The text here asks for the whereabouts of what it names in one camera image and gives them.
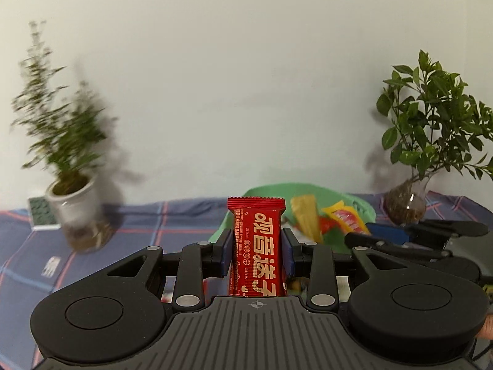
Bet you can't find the small-leaf plant in white pot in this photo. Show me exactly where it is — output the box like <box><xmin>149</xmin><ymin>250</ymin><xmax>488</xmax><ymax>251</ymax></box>
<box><xmin>12</xmin><ymin>22</ymin><xmax>111</xmax><ymax>252</ymax></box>

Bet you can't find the broad-leaf plant in glass vase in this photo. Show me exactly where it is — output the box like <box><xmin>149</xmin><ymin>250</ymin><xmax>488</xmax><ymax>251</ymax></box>
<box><xmin>376</xmin><ymin>51</ymin><xmax>492</xmax><ymax>225</ymax></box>

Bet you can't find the white digital clock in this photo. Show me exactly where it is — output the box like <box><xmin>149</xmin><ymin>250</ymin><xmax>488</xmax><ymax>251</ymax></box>
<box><xmin>27</xmin><ymin>196</ymin><xmax>61</xmax><ymax>231</ymax></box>

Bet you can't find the small orange candy packet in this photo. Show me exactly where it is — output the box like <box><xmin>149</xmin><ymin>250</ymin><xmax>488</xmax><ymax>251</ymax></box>
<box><xmin>286</xmin><ymin>277</ymin><xmax>310</xmax><ymax>295</ymax></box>

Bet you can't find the red long snack bar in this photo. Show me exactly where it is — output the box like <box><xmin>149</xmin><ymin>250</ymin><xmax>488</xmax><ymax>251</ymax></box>
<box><xmin>227</xmin><ymin>196</ymin><xmax>286</xmax><ymax>297</ymax></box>

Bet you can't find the green plastic bowl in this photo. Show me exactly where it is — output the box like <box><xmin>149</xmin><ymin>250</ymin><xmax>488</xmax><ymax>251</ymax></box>
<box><xmin>209</xmin><ymin>182</ymin><xmax>378</xmax><ymax>255</ymax></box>

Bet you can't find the yellow red stick packet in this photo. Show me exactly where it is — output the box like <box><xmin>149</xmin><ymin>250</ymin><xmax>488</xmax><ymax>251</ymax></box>
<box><xmin>322</xmin><ymin>200</ymin><xmax>370</xmax><ymax>236</ymax></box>

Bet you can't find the person right hand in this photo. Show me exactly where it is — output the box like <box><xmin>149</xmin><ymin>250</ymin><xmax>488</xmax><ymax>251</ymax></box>
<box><xmin>476</xmin><ymin>313</ymin><xmax>493</xmax><ymax>341</ymax></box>

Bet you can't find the gold long stick packet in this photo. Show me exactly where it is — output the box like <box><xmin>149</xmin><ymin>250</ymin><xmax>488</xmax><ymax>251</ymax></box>
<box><xmin>290</xmin><ymin>195</ymin><xmax>324</xmax><ymax>243</ymax></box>

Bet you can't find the white plant tag left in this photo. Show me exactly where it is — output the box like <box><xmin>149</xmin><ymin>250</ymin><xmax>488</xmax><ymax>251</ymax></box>
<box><xmin>41</xmin><ymin>257</ymin><xmax>61</xmax><ymax>278</ymax></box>

